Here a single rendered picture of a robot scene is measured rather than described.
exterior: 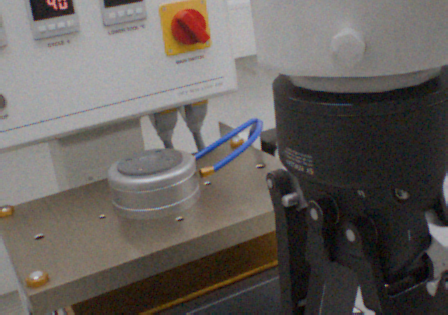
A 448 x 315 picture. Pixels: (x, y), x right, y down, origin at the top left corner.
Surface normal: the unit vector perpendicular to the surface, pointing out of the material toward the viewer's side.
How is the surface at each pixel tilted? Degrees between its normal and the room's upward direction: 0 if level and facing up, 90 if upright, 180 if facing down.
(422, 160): 92
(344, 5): 89
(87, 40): 90
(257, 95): 90
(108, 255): 0
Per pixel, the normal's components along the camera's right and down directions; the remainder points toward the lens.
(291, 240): 0.47, 0.29
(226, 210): -0.13, -0.93
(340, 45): -0.29, 0.37
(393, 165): 0.04, 0.34
